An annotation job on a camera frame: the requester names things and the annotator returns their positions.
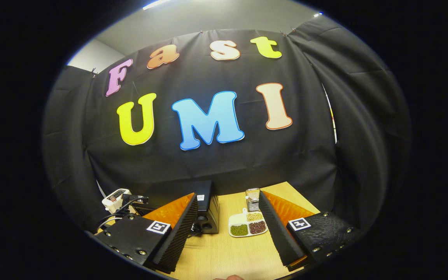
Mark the small ceiling light panel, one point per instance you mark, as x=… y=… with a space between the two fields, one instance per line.
x=317 y=14

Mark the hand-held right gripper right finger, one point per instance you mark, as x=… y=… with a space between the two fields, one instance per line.
x=278 y=233

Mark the black electric oven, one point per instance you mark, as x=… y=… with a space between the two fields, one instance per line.
x=207 y=206

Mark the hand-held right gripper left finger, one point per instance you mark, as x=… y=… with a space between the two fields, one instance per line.
x=179 y=237

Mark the white toaster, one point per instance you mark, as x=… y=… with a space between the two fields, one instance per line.
x=113 y=198

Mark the large ceiling light panel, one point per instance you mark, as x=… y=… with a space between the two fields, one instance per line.
x=156 y=4

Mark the white divided bean dish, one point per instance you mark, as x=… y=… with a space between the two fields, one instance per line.
x=236 y=219

